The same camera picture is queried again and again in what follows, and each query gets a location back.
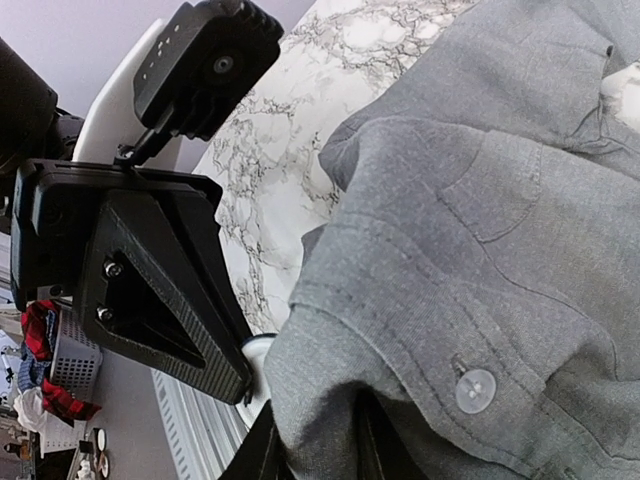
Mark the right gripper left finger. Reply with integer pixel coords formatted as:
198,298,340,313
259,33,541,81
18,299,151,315
219,400,294,480

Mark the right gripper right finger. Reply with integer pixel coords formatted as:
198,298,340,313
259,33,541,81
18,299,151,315
354,391,428,480

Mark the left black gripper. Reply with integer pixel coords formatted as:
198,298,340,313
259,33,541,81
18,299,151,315
10,159,252,405

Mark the grey button shirt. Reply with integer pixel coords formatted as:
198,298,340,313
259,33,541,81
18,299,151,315
265,1,639,479

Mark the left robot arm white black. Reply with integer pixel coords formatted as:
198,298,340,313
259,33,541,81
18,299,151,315
1,4,254,405

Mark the grey perforated basket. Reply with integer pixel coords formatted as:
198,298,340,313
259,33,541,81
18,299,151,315
50,304,103,402

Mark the red plaid cloth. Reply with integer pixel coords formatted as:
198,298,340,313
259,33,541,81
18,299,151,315
17,300,101,426

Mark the front aluminium rail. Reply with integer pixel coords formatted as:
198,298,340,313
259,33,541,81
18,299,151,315
151,370,247,480

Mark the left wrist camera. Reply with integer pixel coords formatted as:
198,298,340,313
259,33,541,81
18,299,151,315
115,1,284,166

